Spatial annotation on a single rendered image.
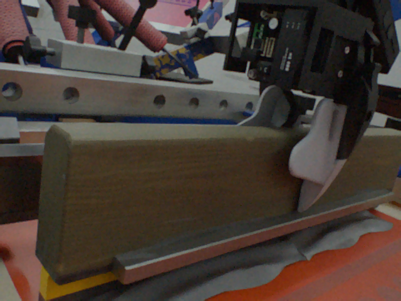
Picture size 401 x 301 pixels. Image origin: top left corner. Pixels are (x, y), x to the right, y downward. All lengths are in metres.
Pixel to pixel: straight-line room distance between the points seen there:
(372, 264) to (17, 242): 0.28
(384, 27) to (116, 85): 0.33
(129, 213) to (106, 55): 0.40
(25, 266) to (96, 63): 0.36
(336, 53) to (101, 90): 0.33
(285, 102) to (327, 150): 0.06
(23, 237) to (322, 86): 0.23
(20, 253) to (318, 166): 0.21
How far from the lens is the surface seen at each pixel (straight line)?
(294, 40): 0.25
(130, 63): 0.60
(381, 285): 0.34
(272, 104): 0.32
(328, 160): 0.30
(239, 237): 0.26
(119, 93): 0.53
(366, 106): 0.29
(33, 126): 0.44
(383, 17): 0.34
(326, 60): 0.26
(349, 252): 0.37
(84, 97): 0.51
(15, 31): 0.72
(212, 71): 3.30
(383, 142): 0.43
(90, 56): 0.56
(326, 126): 0.29
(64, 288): 0.22
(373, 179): 0.44
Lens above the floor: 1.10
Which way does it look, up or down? 15 degrees down
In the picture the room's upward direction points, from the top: 11 degrees clockwise
